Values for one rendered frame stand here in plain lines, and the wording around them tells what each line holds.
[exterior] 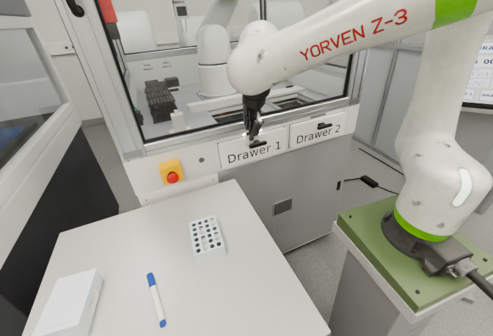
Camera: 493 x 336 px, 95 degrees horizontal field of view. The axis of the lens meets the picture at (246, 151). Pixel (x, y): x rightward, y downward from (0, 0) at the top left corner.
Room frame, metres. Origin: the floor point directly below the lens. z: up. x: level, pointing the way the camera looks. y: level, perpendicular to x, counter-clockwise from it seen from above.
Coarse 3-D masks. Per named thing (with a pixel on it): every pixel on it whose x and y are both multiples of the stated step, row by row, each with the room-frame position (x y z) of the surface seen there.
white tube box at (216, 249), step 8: (208, 216) 0.51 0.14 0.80; (192, 224) 0.49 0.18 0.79; (200, 224) 0.48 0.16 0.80; (208, 224) 0.48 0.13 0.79; (216, 224) 0.48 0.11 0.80; (192, 232) 0.46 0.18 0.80; (208, 232) 0.46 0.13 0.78; (216, 232) 0.45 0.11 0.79; (192, 240) 0.43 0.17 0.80; (200, 240) 0.43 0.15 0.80; (208, 240) 0.42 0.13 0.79; (200, 248) 0.40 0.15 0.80; (208, 248) 0.40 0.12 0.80; (216, 248) 0.39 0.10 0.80; (224, 248) 0.40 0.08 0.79; (200, 256) 0.38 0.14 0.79; (208, 256) 0.39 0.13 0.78; (216, 256) 0.39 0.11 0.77
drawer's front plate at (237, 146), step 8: (280, 128) 0.83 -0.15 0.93; (256, 136) 0.79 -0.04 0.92; (264, 136) 0.80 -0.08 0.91; (272, 136) 0.81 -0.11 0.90; (280, 136) 0.82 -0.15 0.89; (224, 144) 0.74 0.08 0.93; (232, 144) 0.75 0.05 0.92; (240, 144) 0.76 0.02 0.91; (272, 144) 0.81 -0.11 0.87; (280, 144) 0.82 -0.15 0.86; (224, 152) 0.74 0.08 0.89; (232, 152) 0.75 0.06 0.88; (240, 152) 0.76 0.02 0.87; (248, 152) 0.77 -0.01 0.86; (256, 152) 0.78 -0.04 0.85; (272, 152) 0.81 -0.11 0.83; (280, 152) 0.82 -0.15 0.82; (224, 160) 0.74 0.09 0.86; (232, 160) 0.75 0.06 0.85; (240, 160) 0.76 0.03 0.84; (248, 160) 0.77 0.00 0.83; (224, 168) 0.74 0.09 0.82
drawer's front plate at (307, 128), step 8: (344, 112) 0.94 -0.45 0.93; (312, 120) 0.88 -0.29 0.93; (320, 120) 0.89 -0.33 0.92; (328, 120) 0.91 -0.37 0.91; (336, 120) 0.92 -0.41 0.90; (344, 120) 0.94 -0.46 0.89; (296, 128) 0.85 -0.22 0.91; (304, 128) 0.87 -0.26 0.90; (312, 128) 0.88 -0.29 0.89; (328, 128) 0.91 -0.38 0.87; (336, 128) 0.93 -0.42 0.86; (296, 136) 0.85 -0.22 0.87; (304, 136) 0.87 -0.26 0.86; (312, 136) 0.88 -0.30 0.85; (320, 136) 0.90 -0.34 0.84; (328, 136) 0.91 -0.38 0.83; (296, 144) 0.85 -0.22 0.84; (304, 144) 0.87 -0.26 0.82
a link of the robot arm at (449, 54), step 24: (456, 24) 0.49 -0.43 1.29; (480, 24) 0.47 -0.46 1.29; (432, 48) 0.52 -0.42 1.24; (456, 48) 0.48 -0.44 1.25; (480, 48) 0.49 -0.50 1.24; (432, 72) 0.51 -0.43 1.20; (456, 72) 0.48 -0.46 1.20; (432, 96) 0.50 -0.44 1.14; (456, 96) 0.48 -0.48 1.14; (408, 120) 0.53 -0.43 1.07; (432, 120) 0.49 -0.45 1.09; (456, 120) 0.48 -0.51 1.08; (408, 144) 0.49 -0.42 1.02
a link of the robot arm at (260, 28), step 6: (252, 24) 0.62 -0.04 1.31; (258, 24) 0.61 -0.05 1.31; (264, 24) 0.61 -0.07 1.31; (270, 24) 0.62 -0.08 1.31; (246, 30) 0.60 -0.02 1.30; (252, 30) 0.59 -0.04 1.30; (258, 30) 0.59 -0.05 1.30; (264, 30) 0.59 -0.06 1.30; (270, 30) 0.60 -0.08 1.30; (276, 30) 0.61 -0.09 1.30; (240, 36) 0.63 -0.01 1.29; (246, 36) 0.57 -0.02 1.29; (264, 36) 0.56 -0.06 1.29
